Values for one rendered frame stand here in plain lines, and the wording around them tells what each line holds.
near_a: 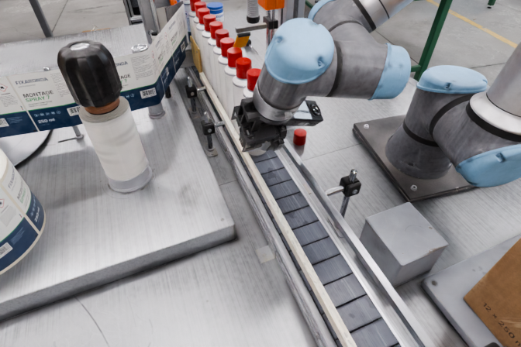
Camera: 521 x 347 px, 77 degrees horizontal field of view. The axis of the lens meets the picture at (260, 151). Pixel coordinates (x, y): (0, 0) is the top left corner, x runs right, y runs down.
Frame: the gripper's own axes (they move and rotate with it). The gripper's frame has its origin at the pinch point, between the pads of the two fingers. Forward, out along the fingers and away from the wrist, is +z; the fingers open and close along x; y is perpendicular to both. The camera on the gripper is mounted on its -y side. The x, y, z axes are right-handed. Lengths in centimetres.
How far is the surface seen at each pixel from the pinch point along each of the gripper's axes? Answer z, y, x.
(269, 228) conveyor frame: -3.7, 5.7, 17.8
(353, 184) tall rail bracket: -13.2, -8.8, 15.7
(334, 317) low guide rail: -16.6, 4.2, 32.8
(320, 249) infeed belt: -7.7, -0.9, 24.2
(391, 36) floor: 182, -226, -129
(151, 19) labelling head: 19, 14, -52
